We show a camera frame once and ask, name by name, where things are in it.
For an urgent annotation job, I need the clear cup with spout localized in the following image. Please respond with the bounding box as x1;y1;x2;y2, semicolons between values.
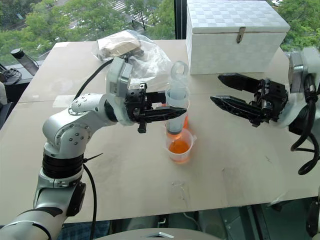
164;128;198;165

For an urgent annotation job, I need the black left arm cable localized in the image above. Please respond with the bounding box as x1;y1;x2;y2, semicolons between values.
74;59;115;240

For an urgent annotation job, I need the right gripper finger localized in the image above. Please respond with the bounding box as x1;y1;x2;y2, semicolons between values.
209;95;262;119
217;73;262;92

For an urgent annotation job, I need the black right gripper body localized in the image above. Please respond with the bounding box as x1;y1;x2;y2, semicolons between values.
250;78;289;128

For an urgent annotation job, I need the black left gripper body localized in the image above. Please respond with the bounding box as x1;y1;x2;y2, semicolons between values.
124;83;148;134

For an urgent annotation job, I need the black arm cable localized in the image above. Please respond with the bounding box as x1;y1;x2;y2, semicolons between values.
74;59;115;240
290;74;320;176

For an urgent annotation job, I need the clear plastic bag with contents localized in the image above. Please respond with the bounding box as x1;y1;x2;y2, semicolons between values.
90;29;174;94

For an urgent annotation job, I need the brown cardboard table cover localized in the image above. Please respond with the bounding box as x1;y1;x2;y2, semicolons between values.
0;38;320;222

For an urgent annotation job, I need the black bottle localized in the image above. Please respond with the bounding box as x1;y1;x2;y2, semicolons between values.
10;47;40;76

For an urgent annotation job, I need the clear plastic syringe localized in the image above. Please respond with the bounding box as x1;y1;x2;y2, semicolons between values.
164;60;191;145

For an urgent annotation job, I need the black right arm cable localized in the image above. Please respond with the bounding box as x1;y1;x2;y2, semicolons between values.
290;74;320;176

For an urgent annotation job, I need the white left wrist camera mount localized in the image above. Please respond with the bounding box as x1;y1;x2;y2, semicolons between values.
105;56;134;126

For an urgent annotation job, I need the black window frame post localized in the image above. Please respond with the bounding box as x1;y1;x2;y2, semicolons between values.
173;0;188;40

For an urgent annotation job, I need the dark rounded shape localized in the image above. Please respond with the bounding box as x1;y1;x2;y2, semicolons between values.
305;186;320;239

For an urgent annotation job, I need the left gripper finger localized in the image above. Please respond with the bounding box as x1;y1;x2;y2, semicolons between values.
142;107;188;124
146;91;168;105

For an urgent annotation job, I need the black cable bundle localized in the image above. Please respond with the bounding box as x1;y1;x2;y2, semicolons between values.
0;62;22;86

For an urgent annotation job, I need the white woven latched box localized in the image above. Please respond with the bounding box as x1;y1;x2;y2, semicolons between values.
185;0;291;76

